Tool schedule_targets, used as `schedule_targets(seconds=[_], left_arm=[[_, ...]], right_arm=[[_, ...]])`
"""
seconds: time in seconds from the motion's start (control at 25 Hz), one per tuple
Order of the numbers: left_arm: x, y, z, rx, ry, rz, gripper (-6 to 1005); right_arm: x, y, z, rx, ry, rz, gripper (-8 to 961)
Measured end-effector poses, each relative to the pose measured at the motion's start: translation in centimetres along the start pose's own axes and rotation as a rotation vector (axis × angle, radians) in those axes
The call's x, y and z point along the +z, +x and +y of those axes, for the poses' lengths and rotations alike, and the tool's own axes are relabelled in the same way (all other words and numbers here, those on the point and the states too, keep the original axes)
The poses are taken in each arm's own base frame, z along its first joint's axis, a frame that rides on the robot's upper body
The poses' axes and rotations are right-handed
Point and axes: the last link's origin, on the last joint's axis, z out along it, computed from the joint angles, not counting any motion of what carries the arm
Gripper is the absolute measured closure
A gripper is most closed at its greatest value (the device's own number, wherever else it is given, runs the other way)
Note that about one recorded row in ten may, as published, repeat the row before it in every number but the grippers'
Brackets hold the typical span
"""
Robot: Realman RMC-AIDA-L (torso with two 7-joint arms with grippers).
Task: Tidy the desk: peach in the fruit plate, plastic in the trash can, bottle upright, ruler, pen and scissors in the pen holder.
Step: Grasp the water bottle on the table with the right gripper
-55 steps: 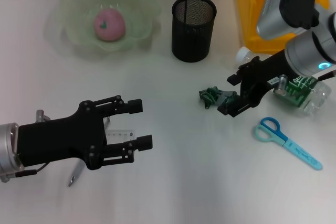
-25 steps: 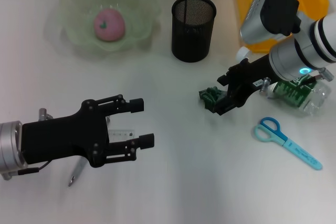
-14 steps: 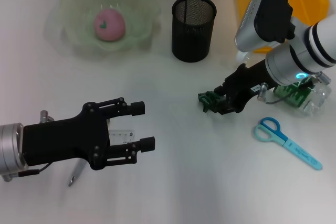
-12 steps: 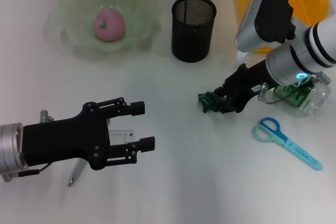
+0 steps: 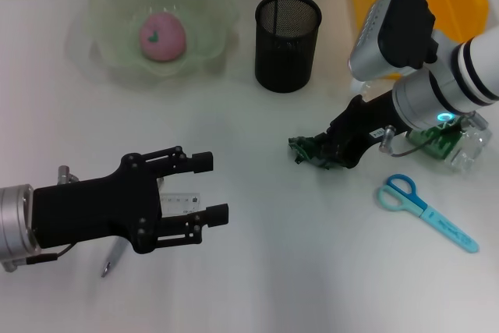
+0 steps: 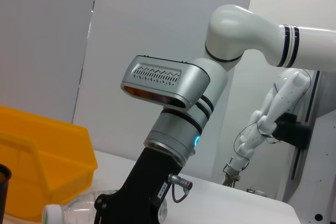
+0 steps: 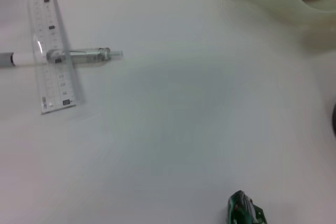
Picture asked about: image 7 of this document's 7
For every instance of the green plastic wrapper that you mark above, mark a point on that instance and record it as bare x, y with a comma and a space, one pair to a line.
244, 208

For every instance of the grey white ballpoint pen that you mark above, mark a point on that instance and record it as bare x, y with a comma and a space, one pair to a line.
89, 54

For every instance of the transparent plastic ruler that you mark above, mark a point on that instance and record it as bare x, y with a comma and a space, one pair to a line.
55, 82

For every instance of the translucent green fruit bowl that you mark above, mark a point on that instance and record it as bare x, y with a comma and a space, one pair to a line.
288, 3

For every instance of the black mesh pen holder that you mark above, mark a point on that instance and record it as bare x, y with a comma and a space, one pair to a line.
334, 119

